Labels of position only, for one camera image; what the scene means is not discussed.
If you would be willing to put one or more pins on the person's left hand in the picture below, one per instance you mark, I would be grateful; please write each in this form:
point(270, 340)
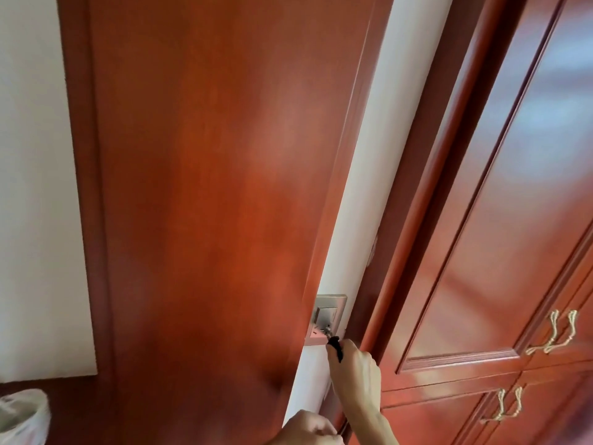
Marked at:
point(305, 431)

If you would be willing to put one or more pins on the person's right hand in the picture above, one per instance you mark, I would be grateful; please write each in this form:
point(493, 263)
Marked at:
point(359, 380)

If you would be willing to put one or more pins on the person's left fingers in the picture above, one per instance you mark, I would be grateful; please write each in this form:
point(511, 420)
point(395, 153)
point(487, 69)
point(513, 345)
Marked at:
point(330, 434)

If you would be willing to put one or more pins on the person's right fingers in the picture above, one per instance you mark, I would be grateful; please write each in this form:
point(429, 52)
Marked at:
point(334, 361)

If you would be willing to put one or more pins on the black screwdriver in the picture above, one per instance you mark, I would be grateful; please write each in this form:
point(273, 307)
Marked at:
point(337, 349)

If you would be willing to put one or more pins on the person's right forearm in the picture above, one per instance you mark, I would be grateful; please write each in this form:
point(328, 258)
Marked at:
point(373, 431)

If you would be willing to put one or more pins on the red-brown wooden door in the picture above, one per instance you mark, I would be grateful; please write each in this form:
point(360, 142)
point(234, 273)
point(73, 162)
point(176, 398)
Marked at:
point(222, 203)

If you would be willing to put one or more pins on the red-brown wooden wardrobe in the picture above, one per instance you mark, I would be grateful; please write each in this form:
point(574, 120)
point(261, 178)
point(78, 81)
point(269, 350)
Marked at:
point(486, 203)

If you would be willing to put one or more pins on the trash bin with plastic bag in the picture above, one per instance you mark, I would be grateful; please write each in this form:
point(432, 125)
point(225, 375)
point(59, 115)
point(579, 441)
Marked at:
point(23, 419)

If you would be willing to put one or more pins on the red-brown wooden door frame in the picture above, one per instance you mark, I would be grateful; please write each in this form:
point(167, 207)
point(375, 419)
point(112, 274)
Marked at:
point(81, 180)

